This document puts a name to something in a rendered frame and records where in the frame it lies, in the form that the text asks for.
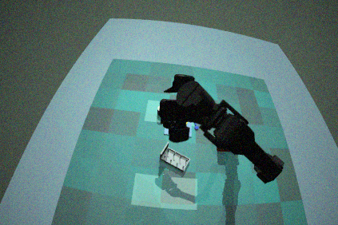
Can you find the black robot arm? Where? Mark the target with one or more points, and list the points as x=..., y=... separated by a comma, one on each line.
x=231, y=131

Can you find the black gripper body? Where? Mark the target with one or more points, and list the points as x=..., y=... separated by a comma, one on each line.
x=181, y=132

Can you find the grey dish rack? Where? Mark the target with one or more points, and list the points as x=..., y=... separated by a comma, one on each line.
x=174, y=158

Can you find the light blue flat mat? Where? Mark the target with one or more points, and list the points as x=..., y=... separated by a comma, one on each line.
x=188, y=125

